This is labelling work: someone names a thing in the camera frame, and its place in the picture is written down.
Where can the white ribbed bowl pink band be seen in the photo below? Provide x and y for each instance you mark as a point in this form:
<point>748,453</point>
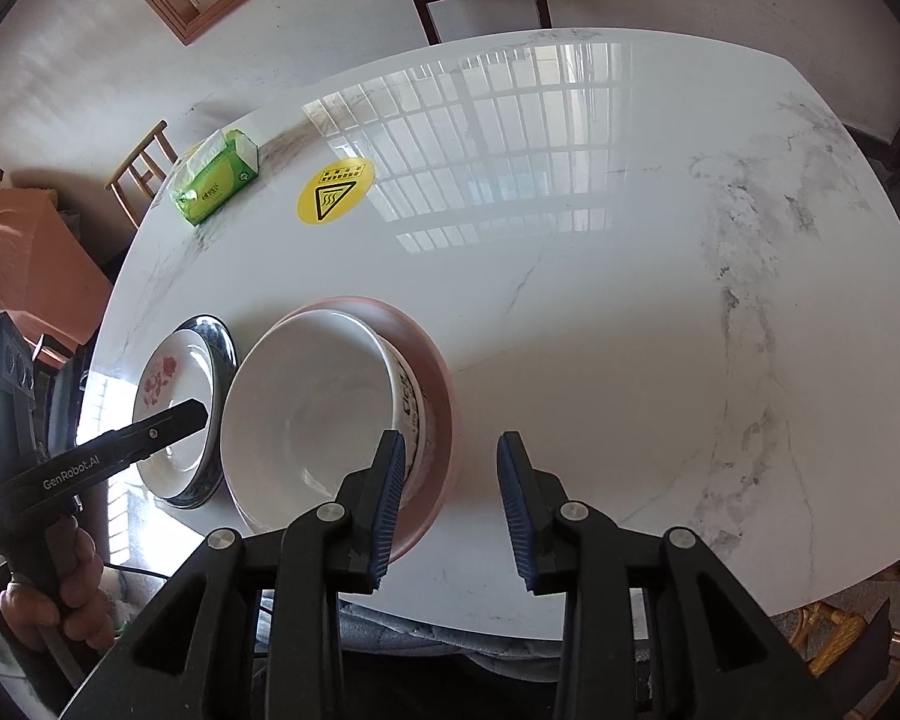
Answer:
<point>307,405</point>

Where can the white rose print plate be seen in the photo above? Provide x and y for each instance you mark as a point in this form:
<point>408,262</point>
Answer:
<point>184,360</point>

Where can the yellow round sticker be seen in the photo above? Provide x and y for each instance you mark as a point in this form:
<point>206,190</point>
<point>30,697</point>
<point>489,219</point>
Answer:
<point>337,195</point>

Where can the person's left hand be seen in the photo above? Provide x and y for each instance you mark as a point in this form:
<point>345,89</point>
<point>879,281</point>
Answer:
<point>94,600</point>

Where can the green tissue pack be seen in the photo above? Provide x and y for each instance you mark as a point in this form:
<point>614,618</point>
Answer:
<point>217,180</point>

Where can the orange covered cabinet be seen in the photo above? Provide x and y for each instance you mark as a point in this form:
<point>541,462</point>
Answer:
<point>37,270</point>

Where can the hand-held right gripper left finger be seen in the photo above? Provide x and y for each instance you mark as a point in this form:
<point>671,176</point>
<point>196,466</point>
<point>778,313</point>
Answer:
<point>390,510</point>

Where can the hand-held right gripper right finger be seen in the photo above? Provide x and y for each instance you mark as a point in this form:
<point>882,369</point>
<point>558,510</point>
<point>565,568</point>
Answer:
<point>511,510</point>

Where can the bamboo chair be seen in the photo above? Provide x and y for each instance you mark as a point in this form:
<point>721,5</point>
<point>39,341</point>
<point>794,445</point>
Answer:
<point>844,626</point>

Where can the large blue floral plate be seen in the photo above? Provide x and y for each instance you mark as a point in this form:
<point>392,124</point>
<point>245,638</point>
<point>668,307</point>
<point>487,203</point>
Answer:
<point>221,349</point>

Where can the light wooden chair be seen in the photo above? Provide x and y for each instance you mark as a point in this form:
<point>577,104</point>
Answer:
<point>138,153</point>

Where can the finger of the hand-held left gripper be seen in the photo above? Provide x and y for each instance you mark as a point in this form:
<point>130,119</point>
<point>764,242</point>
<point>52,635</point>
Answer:
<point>172,424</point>

